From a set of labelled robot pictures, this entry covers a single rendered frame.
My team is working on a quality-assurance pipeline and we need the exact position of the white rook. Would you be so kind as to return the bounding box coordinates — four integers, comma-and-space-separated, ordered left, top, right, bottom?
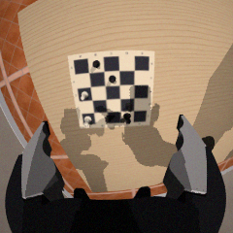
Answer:
83, 116, 91, 127

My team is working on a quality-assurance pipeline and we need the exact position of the white pawn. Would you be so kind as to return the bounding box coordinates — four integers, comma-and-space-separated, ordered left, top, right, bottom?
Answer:
81, 91, 88, 100

